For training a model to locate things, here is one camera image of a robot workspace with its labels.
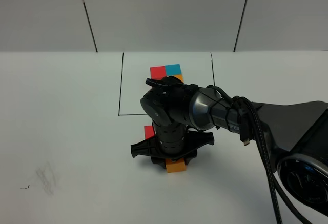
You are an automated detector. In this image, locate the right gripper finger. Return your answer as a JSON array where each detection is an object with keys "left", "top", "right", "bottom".
[
  {"left": 151, "top": 157, "right": 166, "bottom": 169},
  {"left": 183, "top": 150, "right": 197, "bottom": 165}
]

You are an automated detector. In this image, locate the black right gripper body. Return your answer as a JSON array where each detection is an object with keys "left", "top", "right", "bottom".
[{"left": 131, "top": 123, "right": 214, "bottom": 159}]

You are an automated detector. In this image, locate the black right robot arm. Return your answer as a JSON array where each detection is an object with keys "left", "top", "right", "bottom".
[{"left": 131, "top": 76, "right": 327, "bottom": 215}]

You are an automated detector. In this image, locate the orange template cube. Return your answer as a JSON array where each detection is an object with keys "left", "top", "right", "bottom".
[{"left": 174, "top": 75, "right": 184, "bottom": 82}]

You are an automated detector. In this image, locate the red template cube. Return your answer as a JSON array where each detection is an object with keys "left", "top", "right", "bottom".
[{"left": 150, "top": 66, "right": 167, "bottom": 80}]

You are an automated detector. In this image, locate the blue template cube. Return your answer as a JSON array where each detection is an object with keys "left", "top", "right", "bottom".
[{"left": 165, "top": 64, "right": 182, "bottom": 76}]

